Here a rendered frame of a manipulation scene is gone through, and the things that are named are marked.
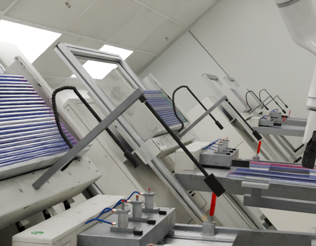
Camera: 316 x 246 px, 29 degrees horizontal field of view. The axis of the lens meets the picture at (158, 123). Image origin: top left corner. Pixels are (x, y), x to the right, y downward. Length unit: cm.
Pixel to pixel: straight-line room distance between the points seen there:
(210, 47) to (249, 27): 63
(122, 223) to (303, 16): 76
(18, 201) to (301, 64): 788
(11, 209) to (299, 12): 92
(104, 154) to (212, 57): 671
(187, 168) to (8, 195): 142
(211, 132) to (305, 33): 427
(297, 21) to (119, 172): 105
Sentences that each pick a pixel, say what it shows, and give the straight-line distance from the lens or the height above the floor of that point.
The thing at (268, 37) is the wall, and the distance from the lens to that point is 899.
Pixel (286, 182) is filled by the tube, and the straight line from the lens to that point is 170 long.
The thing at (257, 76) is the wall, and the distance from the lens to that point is 897.
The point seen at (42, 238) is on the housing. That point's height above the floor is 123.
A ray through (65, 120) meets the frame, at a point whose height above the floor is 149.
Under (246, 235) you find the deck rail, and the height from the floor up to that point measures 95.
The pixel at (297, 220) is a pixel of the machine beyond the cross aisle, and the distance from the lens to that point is 597.
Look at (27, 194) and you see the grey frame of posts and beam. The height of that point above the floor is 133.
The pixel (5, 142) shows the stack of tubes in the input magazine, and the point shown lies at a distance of 131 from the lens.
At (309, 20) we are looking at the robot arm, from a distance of 170.
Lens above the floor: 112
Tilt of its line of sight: 7 degrees up
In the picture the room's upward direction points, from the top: 40 degrees counter-clockwise
